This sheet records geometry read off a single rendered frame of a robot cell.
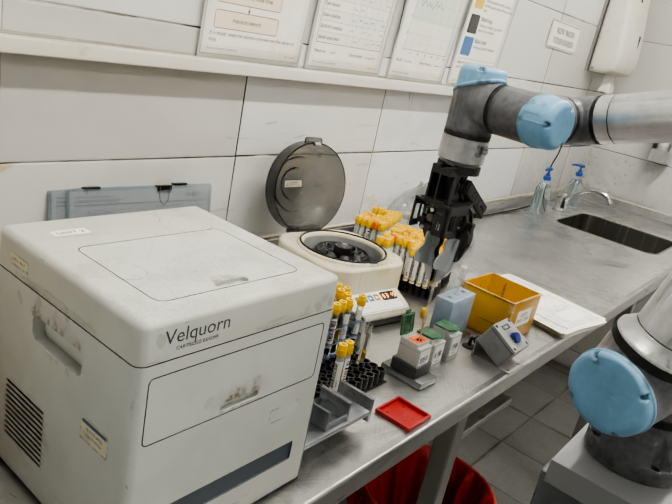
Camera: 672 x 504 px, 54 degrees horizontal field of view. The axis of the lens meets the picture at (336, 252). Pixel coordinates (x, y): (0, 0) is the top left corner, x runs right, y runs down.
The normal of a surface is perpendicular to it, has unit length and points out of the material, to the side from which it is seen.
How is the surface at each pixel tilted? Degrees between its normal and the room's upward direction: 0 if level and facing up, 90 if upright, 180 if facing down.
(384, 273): 90
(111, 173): 90
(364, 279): 90
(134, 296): 0
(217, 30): 94
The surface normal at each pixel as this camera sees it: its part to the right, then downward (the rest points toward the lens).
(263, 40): 0.72, 0.40
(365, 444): 0.19, -0.93
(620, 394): -0.79, 0.19
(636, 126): -0.70, 0.45
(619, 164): -0.63, 0.13
